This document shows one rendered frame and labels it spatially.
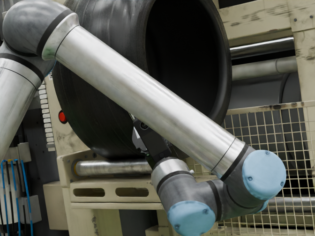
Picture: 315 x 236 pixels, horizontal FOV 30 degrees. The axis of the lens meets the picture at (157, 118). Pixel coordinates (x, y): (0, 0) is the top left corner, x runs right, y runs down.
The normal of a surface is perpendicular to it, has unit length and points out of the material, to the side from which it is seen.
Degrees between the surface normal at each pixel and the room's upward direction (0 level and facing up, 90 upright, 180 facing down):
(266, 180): 72
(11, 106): 87
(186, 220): 126
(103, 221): 90
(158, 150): 96
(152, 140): 96
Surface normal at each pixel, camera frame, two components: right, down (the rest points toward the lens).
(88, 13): -0.59, -0.39
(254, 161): 0.26, -0.31
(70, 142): -0.60, 0.13
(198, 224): 0.22, 0.60
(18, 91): 0.64, -0.11
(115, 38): 0.08, -0.14
